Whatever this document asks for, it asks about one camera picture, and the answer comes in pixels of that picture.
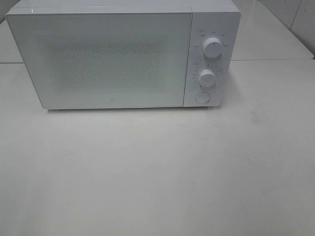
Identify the round white door button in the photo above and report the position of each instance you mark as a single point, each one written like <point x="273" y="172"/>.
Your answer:
<point x="203" y="98"/>

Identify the upper white power knob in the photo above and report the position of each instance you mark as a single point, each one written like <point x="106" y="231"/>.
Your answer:
<point x="212" y="47"/>

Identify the white microwave door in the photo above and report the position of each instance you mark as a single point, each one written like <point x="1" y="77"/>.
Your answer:
<point x="78" y="61"/>

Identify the white timer knob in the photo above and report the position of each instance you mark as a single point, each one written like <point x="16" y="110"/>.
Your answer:
<point x="207" y="78"/>

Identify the white microwave oven body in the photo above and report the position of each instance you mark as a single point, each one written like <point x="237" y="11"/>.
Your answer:
<point x="219" y="18"/>

